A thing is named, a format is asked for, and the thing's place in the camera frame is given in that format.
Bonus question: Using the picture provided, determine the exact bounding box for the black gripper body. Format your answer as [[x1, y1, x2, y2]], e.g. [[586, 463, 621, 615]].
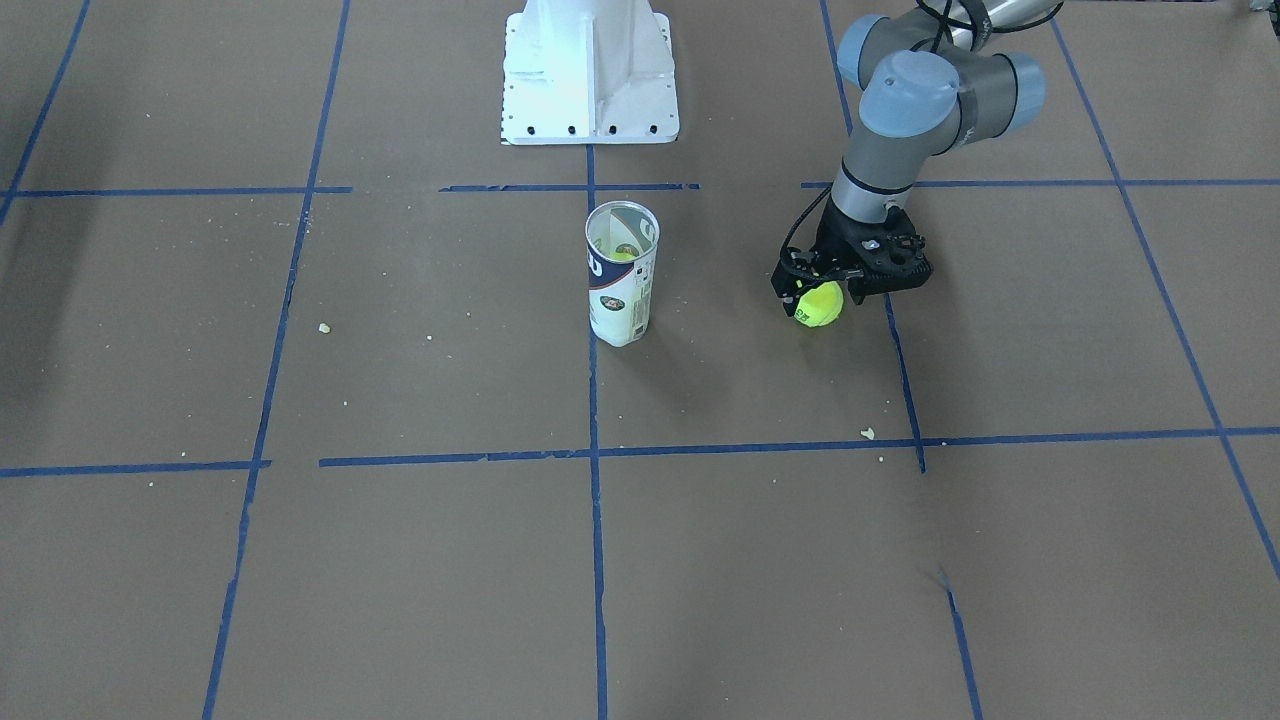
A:
[[783, 195, 933, 284]]

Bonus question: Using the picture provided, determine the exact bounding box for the yellow-green tennis ball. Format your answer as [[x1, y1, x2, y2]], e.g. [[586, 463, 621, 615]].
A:
[[792, 281, 844, 328]]

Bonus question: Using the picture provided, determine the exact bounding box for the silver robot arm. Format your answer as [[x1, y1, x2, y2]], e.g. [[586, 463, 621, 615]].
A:
[[771, 1, 1061, 318]]

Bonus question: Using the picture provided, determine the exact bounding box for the white tennis ball can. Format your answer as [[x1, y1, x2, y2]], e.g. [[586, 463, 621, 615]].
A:
[[585, 200, 660, 347]]

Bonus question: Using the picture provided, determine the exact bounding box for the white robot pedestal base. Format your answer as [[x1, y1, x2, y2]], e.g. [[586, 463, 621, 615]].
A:
[[500, 1, 681, 146]]

